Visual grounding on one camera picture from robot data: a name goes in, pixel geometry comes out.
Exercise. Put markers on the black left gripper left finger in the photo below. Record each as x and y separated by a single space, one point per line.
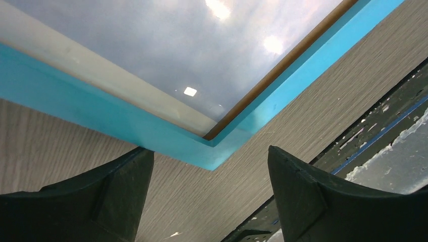
102 204

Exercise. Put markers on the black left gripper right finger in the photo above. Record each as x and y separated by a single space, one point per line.
314 205

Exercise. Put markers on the blue picture frame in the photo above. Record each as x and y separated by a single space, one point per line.
193 80

